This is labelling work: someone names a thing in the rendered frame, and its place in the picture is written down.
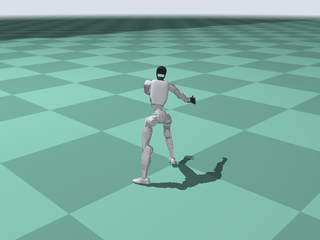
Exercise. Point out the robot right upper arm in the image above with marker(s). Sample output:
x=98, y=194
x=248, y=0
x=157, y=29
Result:
x=174, y=89

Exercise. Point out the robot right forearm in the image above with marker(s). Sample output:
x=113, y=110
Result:
x=185, y=99

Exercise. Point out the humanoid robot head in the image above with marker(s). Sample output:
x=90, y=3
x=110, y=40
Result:
x=161, y=70

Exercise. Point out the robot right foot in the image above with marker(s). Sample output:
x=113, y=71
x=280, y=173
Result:
x=172, y=161

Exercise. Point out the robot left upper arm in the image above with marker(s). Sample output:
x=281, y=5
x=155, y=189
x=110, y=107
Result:
x=147, y=85

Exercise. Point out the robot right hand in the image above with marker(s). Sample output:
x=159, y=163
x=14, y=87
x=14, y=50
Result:
x=192, y=100

